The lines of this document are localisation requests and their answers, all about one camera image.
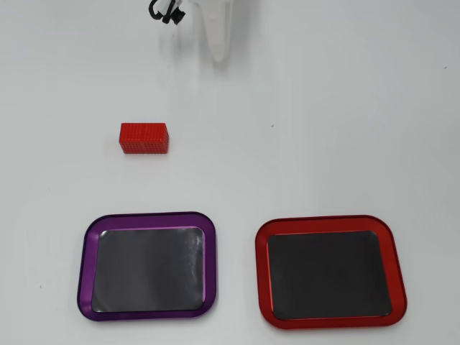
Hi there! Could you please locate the white connector with black screw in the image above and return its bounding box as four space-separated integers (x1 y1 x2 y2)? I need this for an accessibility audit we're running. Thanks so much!
160 0 186 25

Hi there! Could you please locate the purple dish with black mat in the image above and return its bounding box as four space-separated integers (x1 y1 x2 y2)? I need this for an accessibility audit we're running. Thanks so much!
76 211 219 323

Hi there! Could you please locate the red perforated block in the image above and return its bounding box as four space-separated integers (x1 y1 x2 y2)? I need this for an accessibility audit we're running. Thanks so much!
119 122 170 155

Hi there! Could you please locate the white tapered gripper finger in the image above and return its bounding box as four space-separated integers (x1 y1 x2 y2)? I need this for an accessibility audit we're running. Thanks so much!
192 0 235 69

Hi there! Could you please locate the red dish with black mat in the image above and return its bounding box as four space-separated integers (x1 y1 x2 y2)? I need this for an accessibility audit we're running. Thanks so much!
254 214 408 330

